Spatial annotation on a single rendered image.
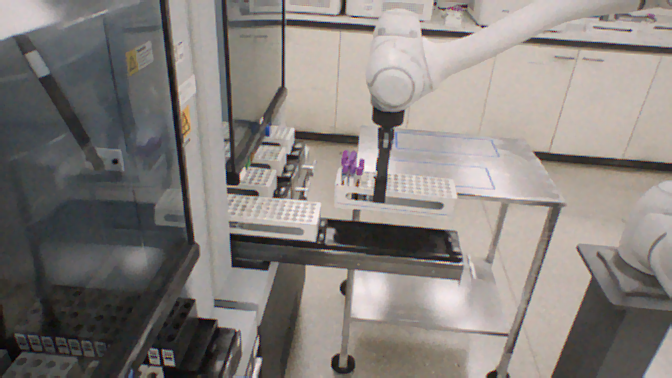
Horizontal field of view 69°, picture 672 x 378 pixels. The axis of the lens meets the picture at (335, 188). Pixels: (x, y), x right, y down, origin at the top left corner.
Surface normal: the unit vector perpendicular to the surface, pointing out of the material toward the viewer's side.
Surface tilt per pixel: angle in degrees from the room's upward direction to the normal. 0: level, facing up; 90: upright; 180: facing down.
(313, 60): 90
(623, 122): 90
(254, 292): 0
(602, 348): 90
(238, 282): 0
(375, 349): 0
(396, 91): 93
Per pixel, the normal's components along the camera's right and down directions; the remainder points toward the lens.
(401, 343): 0.05, -0.87
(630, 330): -0.09, 0.49
